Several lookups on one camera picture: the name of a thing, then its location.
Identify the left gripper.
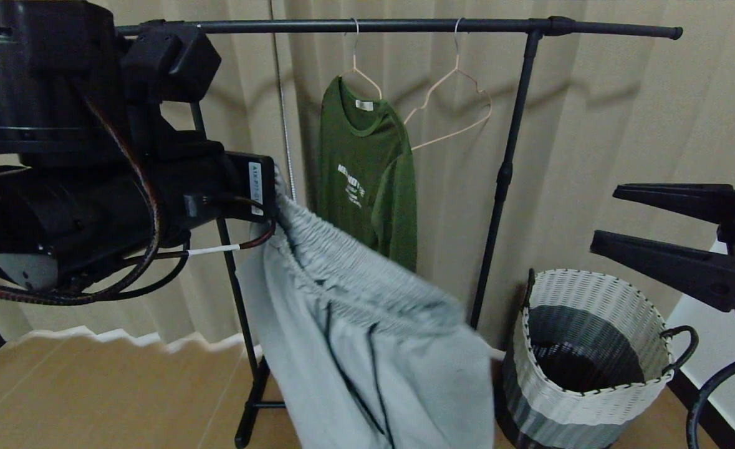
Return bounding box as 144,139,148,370
0,152,279,294

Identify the green printed shirt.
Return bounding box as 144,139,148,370
316,75,418,273

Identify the pink clothes hanger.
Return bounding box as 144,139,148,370
403,17,493,152
340,17,384,100

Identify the pale grey garment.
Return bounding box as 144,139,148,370
236,165,496,449

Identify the white laundry basket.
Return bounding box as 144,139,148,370
495,268,699,449

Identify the black clothes rack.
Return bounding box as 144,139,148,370
115,16,684,448

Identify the beige curtain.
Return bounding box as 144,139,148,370
0,0,735,351

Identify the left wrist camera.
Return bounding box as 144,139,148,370
120,25,223,158

